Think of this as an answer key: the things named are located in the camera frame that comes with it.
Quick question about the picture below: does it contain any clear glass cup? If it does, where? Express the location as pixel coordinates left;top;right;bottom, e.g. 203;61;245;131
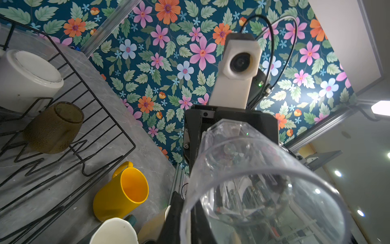
179;119;350;244

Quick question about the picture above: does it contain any olive green glass cup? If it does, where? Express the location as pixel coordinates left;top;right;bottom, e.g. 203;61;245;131
23;102;84;154

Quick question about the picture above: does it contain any yellow mug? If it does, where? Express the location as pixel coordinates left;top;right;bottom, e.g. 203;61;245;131
93;161;149;222

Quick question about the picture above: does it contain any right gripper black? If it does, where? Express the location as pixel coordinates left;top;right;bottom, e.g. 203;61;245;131
183;105;279;170

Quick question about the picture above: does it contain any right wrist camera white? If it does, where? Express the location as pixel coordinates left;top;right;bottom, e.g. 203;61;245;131
208;33;262;109

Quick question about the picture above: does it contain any cream mug green outside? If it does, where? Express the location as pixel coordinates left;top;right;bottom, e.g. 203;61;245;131
86;215;139;244

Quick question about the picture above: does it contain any black wire dish rack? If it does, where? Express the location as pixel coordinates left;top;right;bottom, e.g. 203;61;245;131
1;15;136;244

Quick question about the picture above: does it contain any white mug red inside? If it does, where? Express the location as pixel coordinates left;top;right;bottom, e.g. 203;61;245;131
1;49;64;113

